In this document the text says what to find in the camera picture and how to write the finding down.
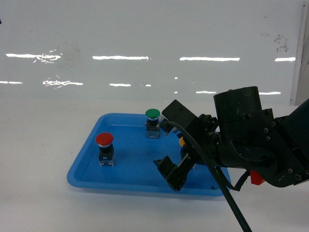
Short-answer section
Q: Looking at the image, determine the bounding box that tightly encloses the red mushroom push button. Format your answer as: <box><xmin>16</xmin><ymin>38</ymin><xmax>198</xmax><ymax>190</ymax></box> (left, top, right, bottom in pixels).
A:
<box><xmin>95</xmin><ymin>132</ymin><xmax>114</xmax><ymax>166</ymax></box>

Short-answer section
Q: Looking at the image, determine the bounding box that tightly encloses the blue plastic tray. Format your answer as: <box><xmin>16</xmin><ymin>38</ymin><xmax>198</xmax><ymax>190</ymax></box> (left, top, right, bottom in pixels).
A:
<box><xmin>67</xmin><ymin>113</ymin><xmax>222</xmax><ymax>196</ymax></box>

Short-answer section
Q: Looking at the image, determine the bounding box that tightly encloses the yellow mushroom push button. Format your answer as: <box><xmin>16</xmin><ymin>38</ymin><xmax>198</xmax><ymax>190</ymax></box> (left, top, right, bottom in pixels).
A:
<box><xmin>179</xmin><ymin>136</ymin><xmax>186</xmax><ymax>158</ymax></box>

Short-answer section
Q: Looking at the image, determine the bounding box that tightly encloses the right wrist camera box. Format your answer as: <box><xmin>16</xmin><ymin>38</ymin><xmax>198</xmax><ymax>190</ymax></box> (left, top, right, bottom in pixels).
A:
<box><xmin>159</xmin><ymin>100</ymin><xmax>199</xmax><ymax>137</ymax></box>

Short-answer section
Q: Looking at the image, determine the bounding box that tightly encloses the green mushroom push button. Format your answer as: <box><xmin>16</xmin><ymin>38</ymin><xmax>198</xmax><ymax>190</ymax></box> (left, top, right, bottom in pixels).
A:
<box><xmin>145</xmin><ymin>108</ymin><xmax>160</xmax><ymax>139</ymax></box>

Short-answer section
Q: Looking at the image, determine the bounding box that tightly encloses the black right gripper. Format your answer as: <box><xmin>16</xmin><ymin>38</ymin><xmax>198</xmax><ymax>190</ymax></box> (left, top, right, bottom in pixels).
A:
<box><xmin>153</xmin><ymin>114</ymin><xmax>218</xmax><ymax>191</ymax></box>

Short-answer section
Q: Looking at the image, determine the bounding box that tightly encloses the white glossy board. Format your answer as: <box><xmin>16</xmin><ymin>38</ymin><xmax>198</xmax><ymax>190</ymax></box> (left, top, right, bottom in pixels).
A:
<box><xmin>0</xmin><ymin>0</ymin><xmax>304</xmax><ymax>104</ymax></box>

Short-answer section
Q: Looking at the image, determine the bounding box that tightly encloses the black camera cable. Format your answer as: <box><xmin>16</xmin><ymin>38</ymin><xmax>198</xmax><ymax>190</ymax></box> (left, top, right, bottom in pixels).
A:
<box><xmin>159</xmin><ymin>120</ymin><xmax>253</xmax><ymax>232</ymax></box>

